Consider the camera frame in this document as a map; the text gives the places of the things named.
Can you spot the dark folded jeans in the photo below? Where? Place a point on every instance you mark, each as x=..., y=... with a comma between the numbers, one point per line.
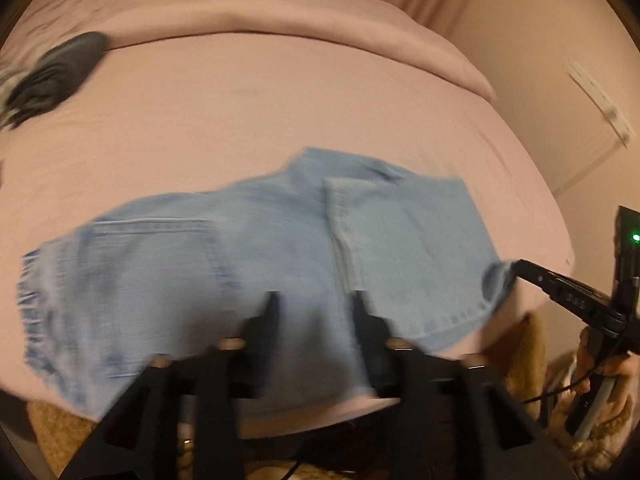
x=55, y=75

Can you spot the bed with pink sheet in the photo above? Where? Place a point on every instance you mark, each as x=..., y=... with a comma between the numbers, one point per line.
x=250, y=110

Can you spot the white wall socket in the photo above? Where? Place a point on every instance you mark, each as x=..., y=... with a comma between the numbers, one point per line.
x=600, y=100

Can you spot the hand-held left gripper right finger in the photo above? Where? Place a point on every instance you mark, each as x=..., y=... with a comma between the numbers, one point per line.
x=364, y=325

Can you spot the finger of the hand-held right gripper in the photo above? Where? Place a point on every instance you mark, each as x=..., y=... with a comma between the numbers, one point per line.
x=532, y=272

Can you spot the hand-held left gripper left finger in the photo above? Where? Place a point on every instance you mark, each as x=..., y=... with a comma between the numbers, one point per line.
x=262, y=325

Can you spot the light blue denim pants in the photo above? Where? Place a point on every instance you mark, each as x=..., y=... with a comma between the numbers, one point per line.
x=175, y=260

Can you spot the pink duvet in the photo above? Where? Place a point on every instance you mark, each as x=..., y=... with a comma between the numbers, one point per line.
x=250, y=5

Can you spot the person's right hand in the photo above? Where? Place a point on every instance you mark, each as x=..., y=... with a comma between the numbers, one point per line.
x=622, y=370

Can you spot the brown fuzzy cloth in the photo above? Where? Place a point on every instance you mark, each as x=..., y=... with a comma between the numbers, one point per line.
x=520, y=355

